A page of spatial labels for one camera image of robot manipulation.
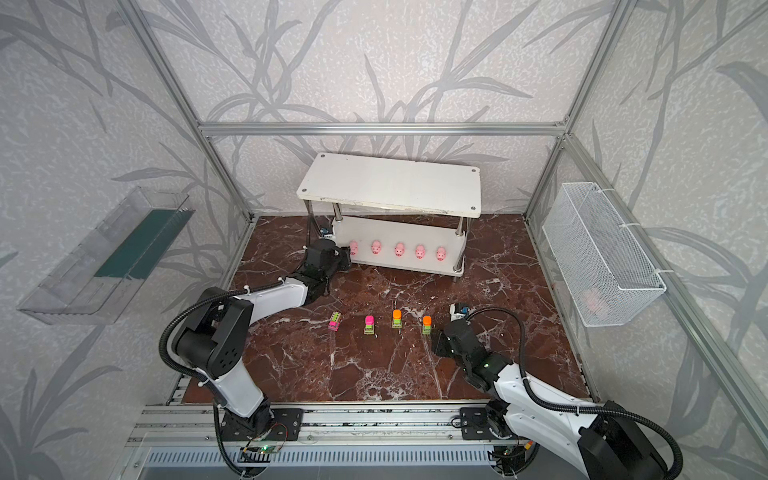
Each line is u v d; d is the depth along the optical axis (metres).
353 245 0.99
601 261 0.62
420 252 0.99
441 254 0.99
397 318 0.90
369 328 0.89
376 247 1.02
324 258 0.75
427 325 0.89
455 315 0.78
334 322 0.89
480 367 0.63
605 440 0.41
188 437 0.75
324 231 0.82
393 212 1.24
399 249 0.99
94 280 0.64
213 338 0.48
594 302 0.73
